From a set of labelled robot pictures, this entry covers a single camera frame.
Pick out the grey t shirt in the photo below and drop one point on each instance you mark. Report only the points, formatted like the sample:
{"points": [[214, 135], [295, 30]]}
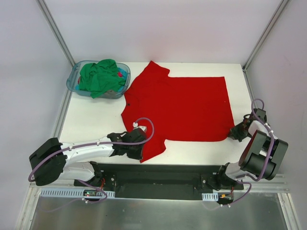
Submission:
{"points": [[110, 94]]}

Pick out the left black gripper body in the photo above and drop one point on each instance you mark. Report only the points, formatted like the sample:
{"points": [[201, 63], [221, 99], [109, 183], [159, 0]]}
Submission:
{"points": [[137, 147]]}

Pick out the red t shirt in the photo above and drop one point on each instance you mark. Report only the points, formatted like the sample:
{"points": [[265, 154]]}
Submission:
{"points": [[177, 108]]}

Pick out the left aluminium frame post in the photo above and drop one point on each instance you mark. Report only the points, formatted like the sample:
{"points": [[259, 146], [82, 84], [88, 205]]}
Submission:
{"points": [[55, 30]]}

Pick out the white slotted cable duct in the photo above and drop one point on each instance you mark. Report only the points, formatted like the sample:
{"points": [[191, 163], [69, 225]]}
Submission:
{"points": [[210, 196], [75, 193]]}

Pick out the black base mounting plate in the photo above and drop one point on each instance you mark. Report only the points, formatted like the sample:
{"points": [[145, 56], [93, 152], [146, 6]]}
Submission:
{"points": [[172, 182]]}

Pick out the right white slotted cable duct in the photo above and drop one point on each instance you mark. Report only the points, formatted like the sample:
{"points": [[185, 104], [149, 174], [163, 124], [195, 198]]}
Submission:
{"points": [[210, 196]]}

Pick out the aluminium front rail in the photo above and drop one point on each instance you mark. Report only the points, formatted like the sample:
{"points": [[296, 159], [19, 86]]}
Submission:
{"points": [[276, 185]]}

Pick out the green t shirt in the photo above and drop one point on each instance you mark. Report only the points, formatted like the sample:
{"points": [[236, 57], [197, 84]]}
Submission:
{"points": [[97, 78]]}

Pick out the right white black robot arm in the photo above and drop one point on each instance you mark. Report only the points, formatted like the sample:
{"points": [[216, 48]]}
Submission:
{"points": [[262, 157]]}

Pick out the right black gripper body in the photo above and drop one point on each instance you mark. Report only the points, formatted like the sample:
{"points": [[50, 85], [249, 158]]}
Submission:
{"points": [[239, 131]]}

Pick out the right aluminium frame post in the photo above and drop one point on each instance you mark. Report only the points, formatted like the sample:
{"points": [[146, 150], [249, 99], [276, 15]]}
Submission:
{"points": [[266, 32]]}

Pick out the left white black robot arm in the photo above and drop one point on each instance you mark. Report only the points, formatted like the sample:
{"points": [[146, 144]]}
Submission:
{"points": [[56, 160]]}

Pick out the left white slotted cable duct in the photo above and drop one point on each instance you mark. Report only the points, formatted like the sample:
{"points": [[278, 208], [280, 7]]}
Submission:
{"points": [[75, 193]]}

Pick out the aluminium frame post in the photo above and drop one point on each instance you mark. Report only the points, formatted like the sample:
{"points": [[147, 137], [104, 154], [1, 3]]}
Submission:
{"points": [[266, 32], [55, 30]]}

